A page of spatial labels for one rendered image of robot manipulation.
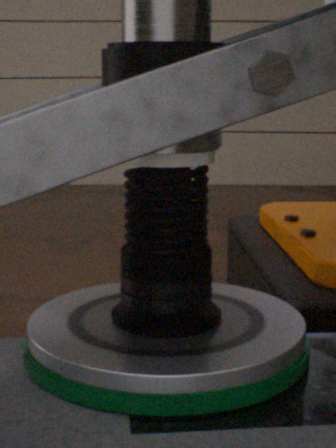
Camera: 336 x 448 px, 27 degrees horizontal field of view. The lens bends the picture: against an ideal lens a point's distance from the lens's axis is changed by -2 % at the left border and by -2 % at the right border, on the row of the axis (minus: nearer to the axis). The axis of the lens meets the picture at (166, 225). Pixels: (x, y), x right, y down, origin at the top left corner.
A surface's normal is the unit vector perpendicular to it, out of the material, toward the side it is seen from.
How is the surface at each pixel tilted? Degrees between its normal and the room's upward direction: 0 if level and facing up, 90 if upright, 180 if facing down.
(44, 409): 0
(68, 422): 0
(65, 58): 90
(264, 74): 90
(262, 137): 90
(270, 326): 1
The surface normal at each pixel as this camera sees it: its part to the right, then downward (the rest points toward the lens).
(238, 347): 0.00, -0.98
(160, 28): -0.14, 0.22
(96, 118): 0.14, 0.22
